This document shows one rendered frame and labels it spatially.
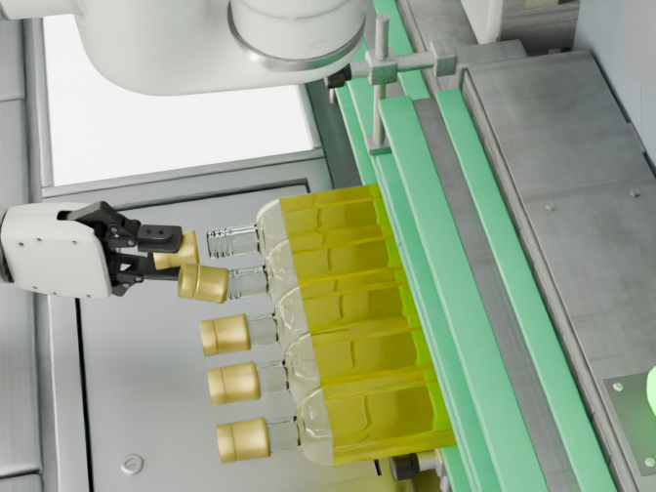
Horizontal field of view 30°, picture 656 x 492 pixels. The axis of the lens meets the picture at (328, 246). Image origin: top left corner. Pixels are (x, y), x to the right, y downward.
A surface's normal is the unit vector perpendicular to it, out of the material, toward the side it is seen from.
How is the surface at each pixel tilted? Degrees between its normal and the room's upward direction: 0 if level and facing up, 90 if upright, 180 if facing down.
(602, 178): 90
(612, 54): 0
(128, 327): 90
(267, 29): 57
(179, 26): 118
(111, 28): 66
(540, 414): 90
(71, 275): 73
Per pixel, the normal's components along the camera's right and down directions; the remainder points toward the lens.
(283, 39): -0.17, 0.84
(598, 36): -0.98, 0.15
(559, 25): 0.19, 0.74
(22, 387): -0.01, -0.65
